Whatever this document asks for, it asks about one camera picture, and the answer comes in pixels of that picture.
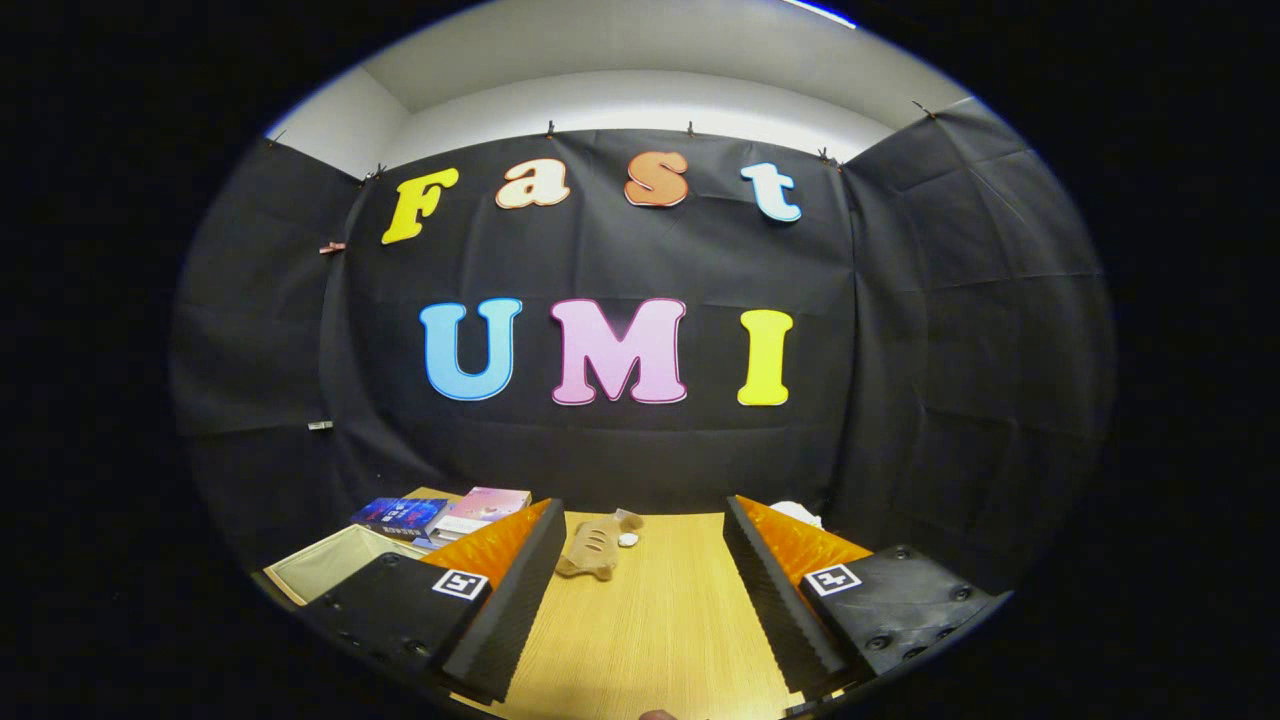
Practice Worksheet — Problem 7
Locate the green fabric storage box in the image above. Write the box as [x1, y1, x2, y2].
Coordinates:
[262, 524, 433, 608]

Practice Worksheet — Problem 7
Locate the pink cover book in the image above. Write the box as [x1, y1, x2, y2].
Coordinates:
[440, 487, 533, 536]

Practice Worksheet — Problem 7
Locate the brown plush toy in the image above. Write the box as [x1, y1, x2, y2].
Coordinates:
[555, 510, 646, 582]

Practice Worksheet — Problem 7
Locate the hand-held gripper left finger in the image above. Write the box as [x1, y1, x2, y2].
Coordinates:
[298, 497, 568, 706]

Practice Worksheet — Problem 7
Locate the dark blue book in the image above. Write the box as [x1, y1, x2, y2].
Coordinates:
[350, 497, 451, 541]

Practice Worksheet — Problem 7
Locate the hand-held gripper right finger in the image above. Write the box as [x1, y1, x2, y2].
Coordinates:
[721, 494, 1003, 703]

